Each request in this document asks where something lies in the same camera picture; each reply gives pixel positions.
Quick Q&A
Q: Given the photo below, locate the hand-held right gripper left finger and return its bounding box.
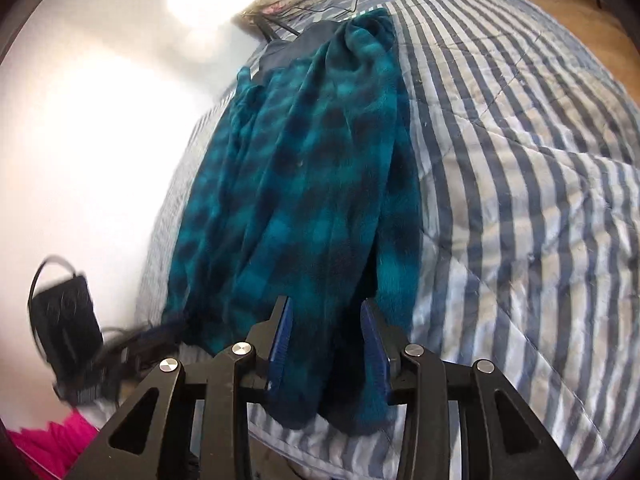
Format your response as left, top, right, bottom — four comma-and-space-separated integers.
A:
67, 296, 293, 480

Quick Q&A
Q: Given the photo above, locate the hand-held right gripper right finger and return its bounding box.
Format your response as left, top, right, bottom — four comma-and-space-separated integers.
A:
361, 298, 576, 480

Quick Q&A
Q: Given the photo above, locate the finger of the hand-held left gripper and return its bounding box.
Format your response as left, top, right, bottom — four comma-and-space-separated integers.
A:
100, 321, 188, 366

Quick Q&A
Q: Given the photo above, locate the teal plaid fleece jacket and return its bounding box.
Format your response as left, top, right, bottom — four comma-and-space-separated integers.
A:
162, 7, 426, 435

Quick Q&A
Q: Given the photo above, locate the pink cloth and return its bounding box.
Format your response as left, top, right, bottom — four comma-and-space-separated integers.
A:
7, 407, 103, 480

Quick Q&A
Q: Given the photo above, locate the blue white striped quilt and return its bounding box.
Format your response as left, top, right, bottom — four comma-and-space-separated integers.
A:
135, 0, 640, 480

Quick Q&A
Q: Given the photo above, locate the black tripod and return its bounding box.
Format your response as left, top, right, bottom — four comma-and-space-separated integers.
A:
245, 12, 303, 43

